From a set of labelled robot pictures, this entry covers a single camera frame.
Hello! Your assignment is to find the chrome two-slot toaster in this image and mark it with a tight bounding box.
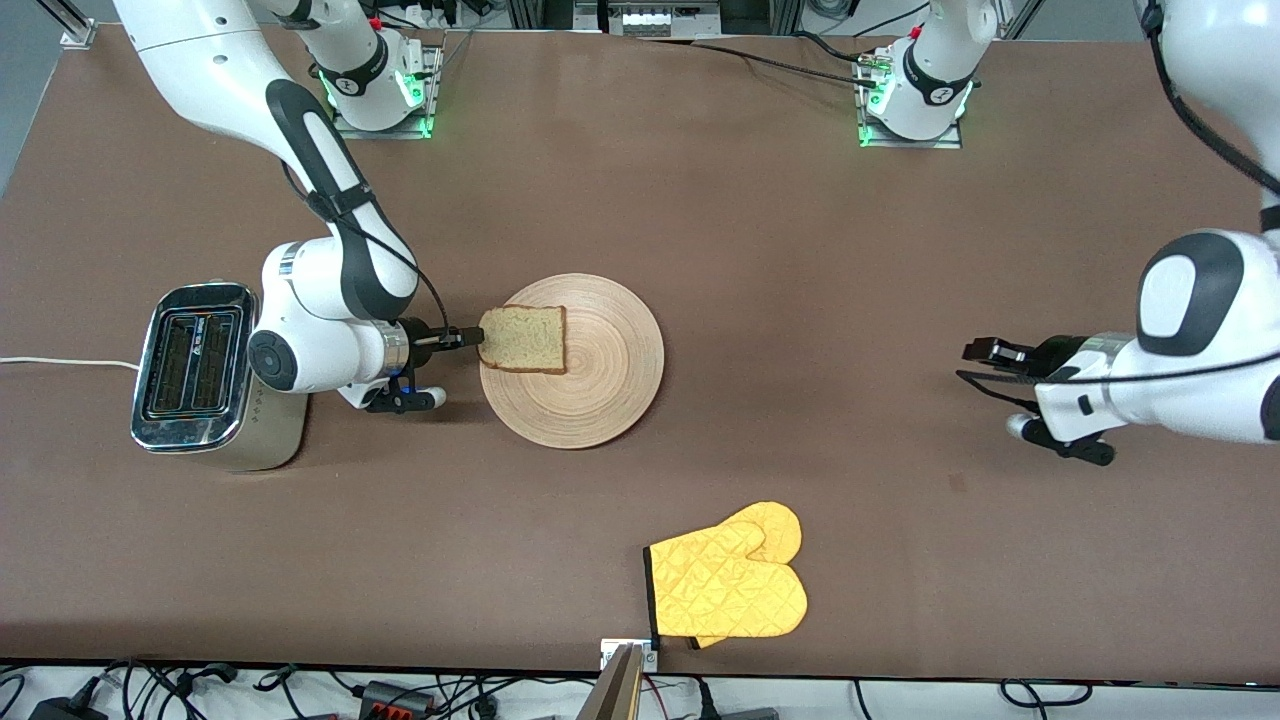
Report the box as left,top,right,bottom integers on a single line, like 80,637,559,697
130,282,313,472

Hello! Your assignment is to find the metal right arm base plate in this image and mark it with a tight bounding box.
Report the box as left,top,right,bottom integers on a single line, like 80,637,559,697
330,45,443,139

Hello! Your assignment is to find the silver table edge bracket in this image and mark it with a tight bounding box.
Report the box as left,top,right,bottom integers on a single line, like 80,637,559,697
600,638,659,673

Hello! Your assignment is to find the white power strip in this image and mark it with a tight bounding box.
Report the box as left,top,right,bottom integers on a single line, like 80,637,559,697
605,0,723,39

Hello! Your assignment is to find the aluminium frame profile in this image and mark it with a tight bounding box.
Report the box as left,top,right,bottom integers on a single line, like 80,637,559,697
508,0,601,31

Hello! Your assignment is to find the round wooden plate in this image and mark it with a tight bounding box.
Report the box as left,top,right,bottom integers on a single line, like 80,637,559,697
479,273,665,450

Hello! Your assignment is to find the black cable across table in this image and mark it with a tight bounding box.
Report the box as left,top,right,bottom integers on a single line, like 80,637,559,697
640,35,881,89

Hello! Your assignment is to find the beige camera mount post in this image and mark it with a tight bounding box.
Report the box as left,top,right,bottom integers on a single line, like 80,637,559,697
577,645,646,720

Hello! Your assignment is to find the white toaster power cord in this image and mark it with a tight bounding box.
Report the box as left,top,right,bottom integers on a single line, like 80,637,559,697
0,355,141,372

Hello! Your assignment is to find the black power adapter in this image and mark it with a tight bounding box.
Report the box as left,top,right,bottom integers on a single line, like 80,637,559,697
28,695,111,720

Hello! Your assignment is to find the black and orange connector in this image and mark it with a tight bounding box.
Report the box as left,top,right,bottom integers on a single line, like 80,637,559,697
358,682,438,717

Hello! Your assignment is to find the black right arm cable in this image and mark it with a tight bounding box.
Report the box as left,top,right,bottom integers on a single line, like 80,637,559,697
283,160,453,346

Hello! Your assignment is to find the yellow quilted oven mitt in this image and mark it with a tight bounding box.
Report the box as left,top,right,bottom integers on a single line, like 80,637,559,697
643,501,809,651

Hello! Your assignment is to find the brown bread slice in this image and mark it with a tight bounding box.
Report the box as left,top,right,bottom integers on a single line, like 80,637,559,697
478,305,568,376

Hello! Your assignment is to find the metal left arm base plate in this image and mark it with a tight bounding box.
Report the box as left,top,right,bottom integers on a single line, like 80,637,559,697
855,60,966,151

